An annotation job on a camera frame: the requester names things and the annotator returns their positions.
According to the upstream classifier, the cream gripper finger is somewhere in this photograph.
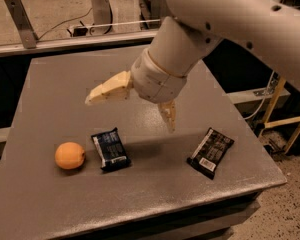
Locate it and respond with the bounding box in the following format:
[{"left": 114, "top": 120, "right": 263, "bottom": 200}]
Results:
[
  {"left": 85, "top": 71, "right": 133, "bottom": 105},
  {"left": 158, "top": 100, "right": 176, "bottom": 133}
]

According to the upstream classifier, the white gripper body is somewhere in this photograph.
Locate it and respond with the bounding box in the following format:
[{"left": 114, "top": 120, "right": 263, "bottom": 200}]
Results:
[{"left": 131, "top": 48, "right": 188, "bottom": 104}]

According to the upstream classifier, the blue rxbar blueberry wrapper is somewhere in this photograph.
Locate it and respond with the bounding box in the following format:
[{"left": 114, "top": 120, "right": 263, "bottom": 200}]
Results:
[{"left": 91, "top": 128, "right": 131, "bottom": 172}]

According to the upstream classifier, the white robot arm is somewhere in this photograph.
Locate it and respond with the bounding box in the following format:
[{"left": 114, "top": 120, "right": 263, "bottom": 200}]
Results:
[{"left": 86, "top": 0, "right": 300, "bottom": 128}]

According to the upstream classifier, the black snack bar wrapper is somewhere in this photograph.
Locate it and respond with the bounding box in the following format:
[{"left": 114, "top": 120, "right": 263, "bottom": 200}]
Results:
[{"left": 187, "top": 128, "right": 234, "bottom": 180}]

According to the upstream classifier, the orange fruit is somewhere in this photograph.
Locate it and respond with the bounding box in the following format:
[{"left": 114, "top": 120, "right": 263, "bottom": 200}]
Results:
[{"left": 55, "top": 142, "right": 85, "bottom": 170}]

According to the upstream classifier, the white pedestal post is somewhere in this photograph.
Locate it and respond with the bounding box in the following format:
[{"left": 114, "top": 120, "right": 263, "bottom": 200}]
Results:
[{"left": 90, "top": 0, "right": 113, "bottom": 35}]

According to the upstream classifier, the horizontal metal rail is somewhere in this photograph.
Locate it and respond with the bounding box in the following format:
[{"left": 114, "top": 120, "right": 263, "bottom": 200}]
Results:
[{"left": 0, "top": 30, "right": 157, "bottom": 57}]

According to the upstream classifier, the white cable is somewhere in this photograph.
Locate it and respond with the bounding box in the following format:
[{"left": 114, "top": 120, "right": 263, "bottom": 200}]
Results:
[{"left": 243, "top": 71, "right": 276, "bottom": 122}]

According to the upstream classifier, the left metal rail bracket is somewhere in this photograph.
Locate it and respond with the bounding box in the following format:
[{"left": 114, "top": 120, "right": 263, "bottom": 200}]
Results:
[{"left": 4, "top": 0, "right": 38, "bottom": 49}]

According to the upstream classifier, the yellow wooden frame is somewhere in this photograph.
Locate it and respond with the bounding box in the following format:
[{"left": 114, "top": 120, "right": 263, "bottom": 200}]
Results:
[{"left": 258, "top": 77, "right": 300, "bottom": 154}]

